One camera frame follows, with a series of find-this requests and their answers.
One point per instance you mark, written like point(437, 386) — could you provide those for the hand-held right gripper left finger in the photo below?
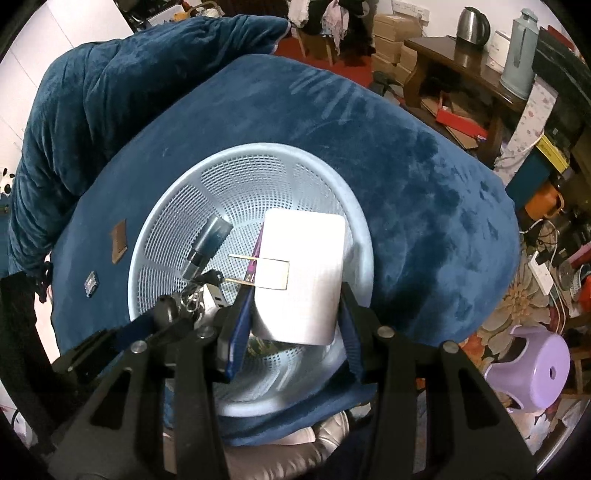
point(242, 323)

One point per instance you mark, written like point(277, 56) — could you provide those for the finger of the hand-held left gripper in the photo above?
point(92, 350)

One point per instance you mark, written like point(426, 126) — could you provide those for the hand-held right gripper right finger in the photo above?
point(351, 332)

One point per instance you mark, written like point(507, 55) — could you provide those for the white usb adapter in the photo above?
point(212, 300)

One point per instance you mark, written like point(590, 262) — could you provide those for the purple lighter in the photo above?
point(253, 267)

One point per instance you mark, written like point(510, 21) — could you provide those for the white wall charger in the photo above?
point(304, 277)

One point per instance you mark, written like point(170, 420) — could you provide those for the black car key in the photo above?
point(164, 314)

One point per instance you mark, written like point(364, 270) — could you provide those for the dark teal tube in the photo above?
point(210, 240)

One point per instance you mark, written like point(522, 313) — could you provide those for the light blue plastic basket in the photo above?
point(231, 184)

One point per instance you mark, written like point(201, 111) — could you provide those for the pill blister pack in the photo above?
point(91, 283)

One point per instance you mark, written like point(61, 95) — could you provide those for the black cloth item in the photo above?
point(44, 277)

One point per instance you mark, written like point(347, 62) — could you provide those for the brown comb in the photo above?
point(118, 241)

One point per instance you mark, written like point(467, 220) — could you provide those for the black white spotted toy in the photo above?
point(4, 181)

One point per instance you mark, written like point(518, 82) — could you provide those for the blue plush blanket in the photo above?
point(369, 161)

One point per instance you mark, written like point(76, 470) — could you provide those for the purple plastic stool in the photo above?
point(540, 364)

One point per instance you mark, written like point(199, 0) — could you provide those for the white power strip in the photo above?
point(541, 272)

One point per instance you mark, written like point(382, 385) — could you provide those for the orange plastic stool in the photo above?
point(542, 201)

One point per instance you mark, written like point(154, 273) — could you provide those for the blue quilted duvet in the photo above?
point(115, 92)

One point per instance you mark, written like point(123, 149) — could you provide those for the yellow black box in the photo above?
point(554, 152)

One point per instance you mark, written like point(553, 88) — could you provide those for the floral patterned cloth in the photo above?
point(535, 115)

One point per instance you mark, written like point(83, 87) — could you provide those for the dark wooden table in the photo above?
point(443, 50)

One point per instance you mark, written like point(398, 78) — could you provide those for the stack of cardboard boxes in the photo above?
point(388, 27)

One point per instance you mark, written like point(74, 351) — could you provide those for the hanging clothes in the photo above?
point(332, 18)

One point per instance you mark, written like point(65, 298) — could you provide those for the white container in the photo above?
point(498, 48)

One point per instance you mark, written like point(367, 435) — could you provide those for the pale green thermos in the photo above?
point(519, 60)

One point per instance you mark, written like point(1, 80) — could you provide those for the steel electric kettle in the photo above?
point(473, 25)

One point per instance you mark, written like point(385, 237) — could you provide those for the white wall socket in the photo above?
point(411, 8)

